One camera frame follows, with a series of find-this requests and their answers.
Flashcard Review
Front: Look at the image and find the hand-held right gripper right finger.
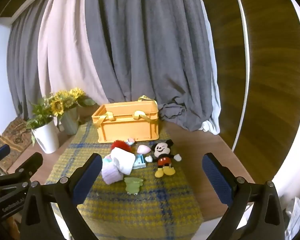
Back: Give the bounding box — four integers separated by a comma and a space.
202, 152, 285, 240

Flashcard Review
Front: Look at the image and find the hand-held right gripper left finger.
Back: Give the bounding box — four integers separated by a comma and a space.
19, 152, 103, 240

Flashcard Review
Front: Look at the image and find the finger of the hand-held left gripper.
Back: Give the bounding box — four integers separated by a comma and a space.
0, 144, 11, 167
5, 152, 44, 184

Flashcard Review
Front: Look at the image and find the lavender towel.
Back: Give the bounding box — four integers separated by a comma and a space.
101, 163, 124, 185

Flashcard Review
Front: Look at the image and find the pastel pink blue cloth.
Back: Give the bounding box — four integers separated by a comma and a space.
102, 155, 114, 167

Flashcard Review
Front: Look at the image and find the white cloth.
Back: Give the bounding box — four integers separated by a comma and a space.
111, 147, 136, 175

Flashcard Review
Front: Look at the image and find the green frog plush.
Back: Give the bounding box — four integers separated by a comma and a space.
124, 177, 144, 195

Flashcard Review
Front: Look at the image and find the red fluffy plush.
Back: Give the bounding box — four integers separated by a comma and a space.
111, 141, 133, 153

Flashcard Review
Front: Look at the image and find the mouse plush toy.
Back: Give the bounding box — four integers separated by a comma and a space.
145, 140, 182, 178

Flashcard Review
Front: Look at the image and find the orange storage box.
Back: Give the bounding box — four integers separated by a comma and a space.
91, 95, 160, 144

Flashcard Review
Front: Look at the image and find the brown patterned rug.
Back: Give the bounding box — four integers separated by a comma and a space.
0, 117, 35, 173

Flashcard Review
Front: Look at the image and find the white plant pot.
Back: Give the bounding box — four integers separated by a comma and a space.
30, 119, 60, 154

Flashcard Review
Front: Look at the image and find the green leafy plant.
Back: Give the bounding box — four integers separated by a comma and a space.
26, 96, 56, 146

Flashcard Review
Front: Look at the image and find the grey ribbed vase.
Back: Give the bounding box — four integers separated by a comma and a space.
61, 106, 81, 135

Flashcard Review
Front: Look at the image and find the yellow plaid blanket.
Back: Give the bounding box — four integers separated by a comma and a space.
45, 121, 205, 240

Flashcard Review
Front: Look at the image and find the sunflower bouquet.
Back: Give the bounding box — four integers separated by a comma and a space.
49, 87, 97, 118

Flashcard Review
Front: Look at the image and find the white sheer curtain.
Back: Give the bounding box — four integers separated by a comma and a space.
199, 2, 221, 135

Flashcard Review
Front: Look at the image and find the grey curtain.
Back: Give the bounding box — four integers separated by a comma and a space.
84, 0, 214, 132
6, 17, 54, 120

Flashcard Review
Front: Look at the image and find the crumpled white plastic bag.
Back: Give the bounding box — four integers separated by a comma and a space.
285, 194, 300, 240

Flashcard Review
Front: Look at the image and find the pale pink curtain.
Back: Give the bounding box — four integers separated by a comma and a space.
39, 0, 115, 105

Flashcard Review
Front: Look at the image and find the dark wooden door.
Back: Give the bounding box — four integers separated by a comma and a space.
194, 0, 300, 173

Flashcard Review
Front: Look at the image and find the white door trim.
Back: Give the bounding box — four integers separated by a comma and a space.
229, 0, 253, 153

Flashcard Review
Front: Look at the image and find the white curtain rail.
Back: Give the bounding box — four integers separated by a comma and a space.
10, 0, 63, 20

